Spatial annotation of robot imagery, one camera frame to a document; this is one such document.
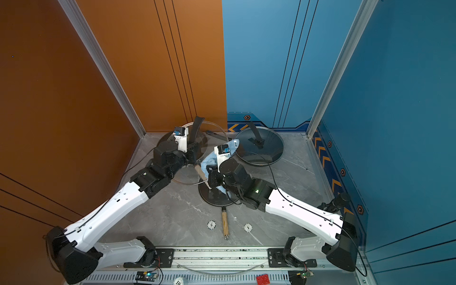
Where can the white round marker left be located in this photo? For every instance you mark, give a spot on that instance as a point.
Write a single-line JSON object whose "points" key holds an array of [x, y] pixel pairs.
{"points": [[211, 225]]}

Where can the light blue cloth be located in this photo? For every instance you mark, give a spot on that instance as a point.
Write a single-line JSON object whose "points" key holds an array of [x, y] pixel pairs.
{"points": [[210, 160]]}

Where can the aluminium corner post right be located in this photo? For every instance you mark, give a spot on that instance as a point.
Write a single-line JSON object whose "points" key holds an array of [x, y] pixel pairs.
{"points": [[353, 37]]}

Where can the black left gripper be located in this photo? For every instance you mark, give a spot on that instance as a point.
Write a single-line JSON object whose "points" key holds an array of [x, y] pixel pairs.
{"points": [[191, 153]]}

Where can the red block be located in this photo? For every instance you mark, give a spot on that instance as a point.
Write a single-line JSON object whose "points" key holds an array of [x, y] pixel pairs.
{"points": [[263, 280]]}

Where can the white round marker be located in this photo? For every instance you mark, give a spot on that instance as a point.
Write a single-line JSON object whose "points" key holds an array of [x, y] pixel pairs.
{"points": [[247, 227], [211, 225]]}

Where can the aluminium corner post left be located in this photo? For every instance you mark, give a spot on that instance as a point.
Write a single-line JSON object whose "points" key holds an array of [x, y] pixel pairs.
{"points": [[81, 26]]}

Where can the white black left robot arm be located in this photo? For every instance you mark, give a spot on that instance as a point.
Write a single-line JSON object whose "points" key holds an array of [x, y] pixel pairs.
{"points": [[77, 251]]}

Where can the green circuit board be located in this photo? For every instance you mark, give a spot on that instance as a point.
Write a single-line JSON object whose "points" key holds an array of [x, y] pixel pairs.
{"points": [[146, 277]]}

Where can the glass lid with black knob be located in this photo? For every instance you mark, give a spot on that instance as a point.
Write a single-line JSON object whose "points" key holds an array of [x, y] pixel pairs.
{"points": [[213, 196]]}

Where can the white round marker right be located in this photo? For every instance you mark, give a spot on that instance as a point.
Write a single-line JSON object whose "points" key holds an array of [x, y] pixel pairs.
{"points": [[247, 227]]}

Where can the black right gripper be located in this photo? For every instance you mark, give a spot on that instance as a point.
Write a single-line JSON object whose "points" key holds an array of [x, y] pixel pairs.
{"points": [[214, 176]]}

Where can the glass lid on black wok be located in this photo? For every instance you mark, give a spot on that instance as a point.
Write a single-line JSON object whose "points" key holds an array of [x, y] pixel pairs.
{"points": [[259, 146]]}

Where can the brown pan with cream handle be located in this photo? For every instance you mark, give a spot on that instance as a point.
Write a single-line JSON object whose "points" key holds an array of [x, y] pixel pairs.
{"points": [[203, 141]]}

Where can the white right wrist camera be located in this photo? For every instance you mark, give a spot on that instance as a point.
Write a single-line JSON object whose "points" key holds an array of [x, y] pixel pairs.
{"points": [[223, 153]]}

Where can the glass lid with black strap handle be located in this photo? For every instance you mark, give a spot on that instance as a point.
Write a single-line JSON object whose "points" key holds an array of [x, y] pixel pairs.
{"points": [[194, 136]]}

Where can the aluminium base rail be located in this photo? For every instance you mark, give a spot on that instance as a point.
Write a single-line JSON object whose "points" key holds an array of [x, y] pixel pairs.
{"points": [[239, 258]]}

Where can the aluminium corner post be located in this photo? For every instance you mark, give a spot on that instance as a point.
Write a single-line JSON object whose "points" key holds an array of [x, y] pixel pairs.
{"points": [[353, 37], [81, 26]]}

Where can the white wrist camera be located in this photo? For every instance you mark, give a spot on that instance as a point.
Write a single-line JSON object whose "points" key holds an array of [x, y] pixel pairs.
{"points": [[181, 134], [223, 153]]}

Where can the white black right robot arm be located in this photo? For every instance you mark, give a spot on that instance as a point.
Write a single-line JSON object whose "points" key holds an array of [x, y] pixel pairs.
{"points": [[336, 236]]}

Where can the black pan with wooden handle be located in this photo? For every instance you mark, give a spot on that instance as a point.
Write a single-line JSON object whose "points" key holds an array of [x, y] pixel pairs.
{"points": [[225, 223]]}

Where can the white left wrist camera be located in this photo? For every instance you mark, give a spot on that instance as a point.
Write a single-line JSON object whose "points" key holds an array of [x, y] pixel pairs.
{"points": [[181, 134]]}

